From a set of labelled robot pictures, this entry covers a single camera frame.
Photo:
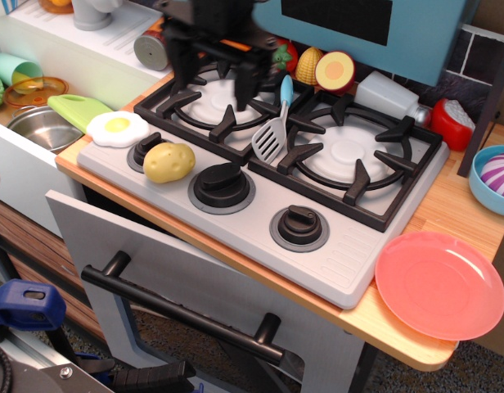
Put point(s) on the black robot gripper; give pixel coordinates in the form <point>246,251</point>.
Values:
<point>210,26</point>

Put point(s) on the yellow toy potato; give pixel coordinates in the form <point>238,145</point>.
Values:
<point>167,162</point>

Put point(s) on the pink plastic plate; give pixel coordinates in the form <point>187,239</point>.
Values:
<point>440,286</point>

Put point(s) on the black left burner grate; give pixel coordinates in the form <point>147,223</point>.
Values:
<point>204,112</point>

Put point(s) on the black burner grate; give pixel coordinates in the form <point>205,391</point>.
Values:
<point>358,162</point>
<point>204,112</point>

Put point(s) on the toy bean can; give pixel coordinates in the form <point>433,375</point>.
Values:
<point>150,48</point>

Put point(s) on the red toy strawberry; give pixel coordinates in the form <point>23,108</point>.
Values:
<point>286,56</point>

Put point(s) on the yellow toy corn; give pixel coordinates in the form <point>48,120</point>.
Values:
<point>305,71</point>

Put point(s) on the halved toy peach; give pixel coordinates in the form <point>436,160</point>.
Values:
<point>335,72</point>

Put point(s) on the white toy fried egg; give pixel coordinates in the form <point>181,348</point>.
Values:
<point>118,129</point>

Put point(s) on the black middle stove knob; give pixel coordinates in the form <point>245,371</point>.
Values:
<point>223,189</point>

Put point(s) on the grey toy faucet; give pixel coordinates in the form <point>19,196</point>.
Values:
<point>91,15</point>

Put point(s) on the green cutting board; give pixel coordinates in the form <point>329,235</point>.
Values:
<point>77,110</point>

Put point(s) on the white toy salt bottle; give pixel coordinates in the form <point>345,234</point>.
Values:
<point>386,96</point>

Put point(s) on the black right burner grate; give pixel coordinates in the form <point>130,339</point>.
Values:
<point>358,162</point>

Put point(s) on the black right stove knob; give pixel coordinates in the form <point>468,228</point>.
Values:
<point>299,229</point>

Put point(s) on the orange transparent pot lid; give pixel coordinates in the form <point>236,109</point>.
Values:
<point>34,92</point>

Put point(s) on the silver metal pot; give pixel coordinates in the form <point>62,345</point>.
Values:
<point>43,126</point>

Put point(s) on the mint green cup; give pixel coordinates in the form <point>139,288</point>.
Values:
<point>13,69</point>

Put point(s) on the teal toy range hood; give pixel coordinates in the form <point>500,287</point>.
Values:
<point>409,38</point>

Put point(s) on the grey oven door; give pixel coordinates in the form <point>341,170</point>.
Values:
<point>320,357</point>

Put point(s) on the grey toy stove top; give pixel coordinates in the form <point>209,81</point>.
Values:
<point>339,272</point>

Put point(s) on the red toy cheese wedge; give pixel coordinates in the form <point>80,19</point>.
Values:
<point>451,121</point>

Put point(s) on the purple toy onion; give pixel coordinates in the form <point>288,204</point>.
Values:
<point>492,174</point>

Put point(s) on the blue clamp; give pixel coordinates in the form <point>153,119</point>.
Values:
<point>31,306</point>

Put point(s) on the blue plastic bowl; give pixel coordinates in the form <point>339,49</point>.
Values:
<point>482,192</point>

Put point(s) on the grey spatula blue handle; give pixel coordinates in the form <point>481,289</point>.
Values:
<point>268,141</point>

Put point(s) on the black oven door handle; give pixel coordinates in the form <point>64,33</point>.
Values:
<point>259,345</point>

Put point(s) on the metal bracket with screw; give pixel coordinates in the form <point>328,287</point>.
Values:
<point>61,379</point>

